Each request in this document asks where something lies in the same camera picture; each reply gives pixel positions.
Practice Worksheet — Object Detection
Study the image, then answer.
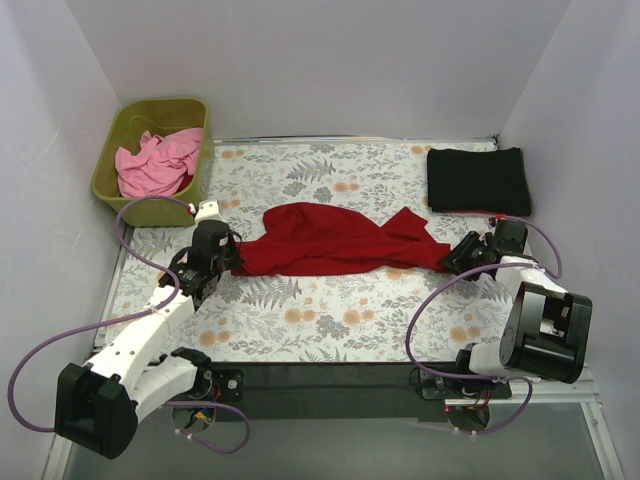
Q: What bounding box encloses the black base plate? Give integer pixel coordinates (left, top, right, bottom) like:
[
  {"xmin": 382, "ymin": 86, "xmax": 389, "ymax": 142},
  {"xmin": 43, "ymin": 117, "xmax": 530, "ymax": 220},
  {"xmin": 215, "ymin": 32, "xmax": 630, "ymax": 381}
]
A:
[{"xmin": 169, "ymin": 362, "xmax": 514, "ymax": 431}]

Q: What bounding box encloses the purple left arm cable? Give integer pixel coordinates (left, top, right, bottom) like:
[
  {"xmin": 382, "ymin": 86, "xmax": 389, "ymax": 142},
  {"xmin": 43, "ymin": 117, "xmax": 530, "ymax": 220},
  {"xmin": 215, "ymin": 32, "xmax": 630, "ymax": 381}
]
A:
[{"xmin": 7, "ymin": 195, "xmax": 251, "ymax": 455}]

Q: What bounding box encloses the pink crumpled t shirt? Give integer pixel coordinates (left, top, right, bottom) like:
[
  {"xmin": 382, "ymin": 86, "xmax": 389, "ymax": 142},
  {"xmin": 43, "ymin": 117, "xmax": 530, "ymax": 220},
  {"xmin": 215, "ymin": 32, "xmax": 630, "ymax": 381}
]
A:
[{"xmin": 115, "ymin": 127, "xmax": 203, "ymax": 198}]

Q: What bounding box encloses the green plastic bin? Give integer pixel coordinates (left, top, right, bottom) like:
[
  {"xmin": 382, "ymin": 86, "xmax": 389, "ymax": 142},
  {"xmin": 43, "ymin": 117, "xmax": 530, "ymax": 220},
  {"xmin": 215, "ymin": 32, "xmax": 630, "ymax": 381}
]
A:
[{"xmin": 91, "ymin": 98, "xmax": 210, "ymax": 228}]

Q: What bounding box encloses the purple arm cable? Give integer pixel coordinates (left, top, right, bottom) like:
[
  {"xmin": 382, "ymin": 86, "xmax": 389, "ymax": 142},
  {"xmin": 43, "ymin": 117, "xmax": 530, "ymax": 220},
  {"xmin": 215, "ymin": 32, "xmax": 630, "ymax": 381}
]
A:
[
  {"xmin": 7, "ymin": 195, "xmax": 251, "ymax": 455},
  {"xmin": 407, "ymin": 214, "xmax": 564, "ymax": 438}
]

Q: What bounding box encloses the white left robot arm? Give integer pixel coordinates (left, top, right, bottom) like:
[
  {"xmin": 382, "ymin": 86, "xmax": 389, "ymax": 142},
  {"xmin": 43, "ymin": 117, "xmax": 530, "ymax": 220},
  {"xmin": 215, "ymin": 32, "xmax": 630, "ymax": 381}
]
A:
[{"xmin": 54, "ymin": 220, "xmax": 242, "ymax": 459}]

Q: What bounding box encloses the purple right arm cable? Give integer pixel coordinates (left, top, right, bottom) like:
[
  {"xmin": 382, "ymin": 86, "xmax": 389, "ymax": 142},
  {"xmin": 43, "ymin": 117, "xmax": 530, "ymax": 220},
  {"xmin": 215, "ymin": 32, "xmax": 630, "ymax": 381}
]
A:
[{"xmin": 407, "ymin": 214, "xmax": 564, "ymax": 438}]

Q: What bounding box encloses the aluminium frame rail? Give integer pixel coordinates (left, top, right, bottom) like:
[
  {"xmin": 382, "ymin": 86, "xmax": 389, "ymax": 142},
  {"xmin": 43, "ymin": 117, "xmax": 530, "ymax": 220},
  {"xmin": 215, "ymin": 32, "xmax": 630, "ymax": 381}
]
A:
[{"xmin": 44, "ymin": 373, "xmax": 623, "ymax": 479}]

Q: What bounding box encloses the red t shirt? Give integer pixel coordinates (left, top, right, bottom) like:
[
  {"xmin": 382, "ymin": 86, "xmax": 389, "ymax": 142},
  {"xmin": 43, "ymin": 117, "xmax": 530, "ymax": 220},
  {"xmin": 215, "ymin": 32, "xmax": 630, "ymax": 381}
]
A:
[{"xmin": 232, "ymin": 202, "xmax": 451, "ymax": 277}]

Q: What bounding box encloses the red garment in bin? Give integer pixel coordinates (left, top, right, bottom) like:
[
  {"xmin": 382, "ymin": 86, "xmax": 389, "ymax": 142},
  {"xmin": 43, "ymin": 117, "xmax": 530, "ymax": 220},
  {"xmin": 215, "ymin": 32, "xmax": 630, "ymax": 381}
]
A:
[{"xmin": 178, "ymin": 174, "xmax": 193, "ymax": 192}]

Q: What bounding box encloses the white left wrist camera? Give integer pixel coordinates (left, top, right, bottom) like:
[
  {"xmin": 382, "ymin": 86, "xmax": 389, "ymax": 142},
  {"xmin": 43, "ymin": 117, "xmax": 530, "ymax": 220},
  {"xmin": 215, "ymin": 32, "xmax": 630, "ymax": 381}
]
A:
[{"xmin": 193, "ymin": 199, "xmax": 224, "ymax": 224}]

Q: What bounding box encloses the folded black t shirt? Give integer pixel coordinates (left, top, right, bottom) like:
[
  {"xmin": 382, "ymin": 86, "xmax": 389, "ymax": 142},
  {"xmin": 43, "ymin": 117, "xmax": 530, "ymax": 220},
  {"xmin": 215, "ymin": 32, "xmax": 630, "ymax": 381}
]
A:
[{"xmin": 426, "ymin": 147, "xmax": 532, "ymax": 217}]

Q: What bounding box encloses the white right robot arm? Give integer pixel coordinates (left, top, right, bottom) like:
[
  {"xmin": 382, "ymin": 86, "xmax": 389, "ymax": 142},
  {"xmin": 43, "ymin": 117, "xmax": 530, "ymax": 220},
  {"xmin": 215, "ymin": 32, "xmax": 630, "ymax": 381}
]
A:
[{"xmin": 438, "ymin": 216, "xmax": 593, "ymax": 398}]

